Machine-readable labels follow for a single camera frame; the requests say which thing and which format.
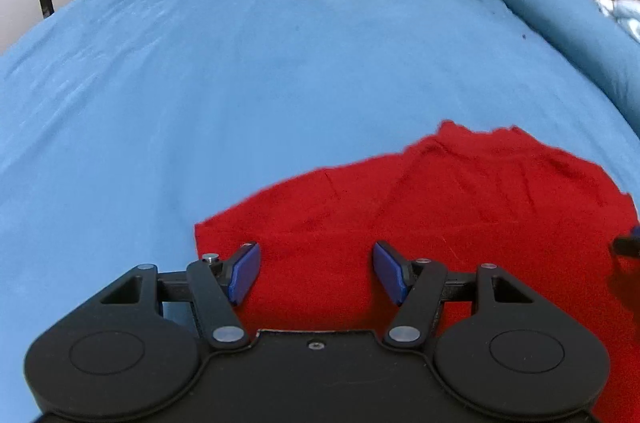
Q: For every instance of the red small garment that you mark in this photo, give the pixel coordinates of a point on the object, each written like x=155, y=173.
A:
x=462, y=198

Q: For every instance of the blue bed sheet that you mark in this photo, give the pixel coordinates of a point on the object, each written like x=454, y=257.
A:
x=125, y=122

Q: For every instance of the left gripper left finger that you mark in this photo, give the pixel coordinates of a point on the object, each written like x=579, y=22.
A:
x=137, y=344

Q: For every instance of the light blue blanket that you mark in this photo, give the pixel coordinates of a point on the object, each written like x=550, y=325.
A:
x=625, y=13

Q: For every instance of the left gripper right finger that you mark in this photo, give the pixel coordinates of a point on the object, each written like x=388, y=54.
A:
x=491, y=345

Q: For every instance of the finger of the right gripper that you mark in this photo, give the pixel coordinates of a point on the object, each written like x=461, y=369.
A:
x=628, y=244

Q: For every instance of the blue duvet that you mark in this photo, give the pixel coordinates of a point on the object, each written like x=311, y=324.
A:
x=591, y=42

